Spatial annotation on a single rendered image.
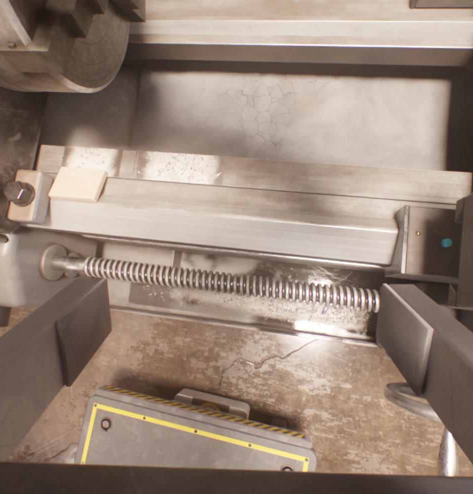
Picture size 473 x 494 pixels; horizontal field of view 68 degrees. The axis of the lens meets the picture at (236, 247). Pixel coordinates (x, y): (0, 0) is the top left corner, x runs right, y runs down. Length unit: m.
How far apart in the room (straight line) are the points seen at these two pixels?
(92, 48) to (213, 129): 0.33
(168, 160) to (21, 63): 0.28
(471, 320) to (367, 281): 0.44
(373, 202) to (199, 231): 0.27
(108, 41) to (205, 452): 1.02
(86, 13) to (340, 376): 1.29
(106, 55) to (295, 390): 1.22
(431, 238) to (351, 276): 0.47
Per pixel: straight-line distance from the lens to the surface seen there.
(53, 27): 0.40
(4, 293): 0.78
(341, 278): 0.98
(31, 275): 0.77
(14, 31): 0.40
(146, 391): 1.39
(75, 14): 0.41
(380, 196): 0.58
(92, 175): 0.64
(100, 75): 0.49
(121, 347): 1.54
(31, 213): 0.64
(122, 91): 0.86
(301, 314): 0.97
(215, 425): 1.14
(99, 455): 1.28
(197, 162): 0.60
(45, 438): 1.77
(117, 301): 1.08
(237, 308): 0.98
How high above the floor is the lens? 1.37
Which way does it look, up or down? 79 degrees down
